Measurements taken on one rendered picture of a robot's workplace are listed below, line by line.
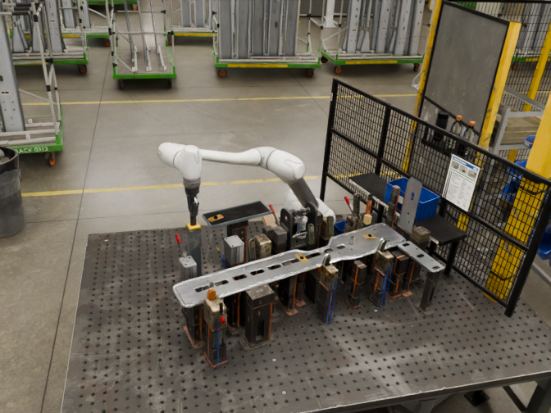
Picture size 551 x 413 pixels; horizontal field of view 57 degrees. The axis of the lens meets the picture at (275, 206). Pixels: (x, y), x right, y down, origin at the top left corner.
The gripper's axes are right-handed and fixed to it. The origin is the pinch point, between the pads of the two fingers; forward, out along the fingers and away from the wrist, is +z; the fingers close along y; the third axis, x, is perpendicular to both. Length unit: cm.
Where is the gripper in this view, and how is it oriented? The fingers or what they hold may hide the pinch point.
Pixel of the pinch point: (193, 219)
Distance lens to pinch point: 270.7
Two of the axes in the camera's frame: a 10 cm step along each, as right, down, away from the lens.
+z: -0.5, 8.6, 5.1
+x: 8.7, -2.1, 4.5
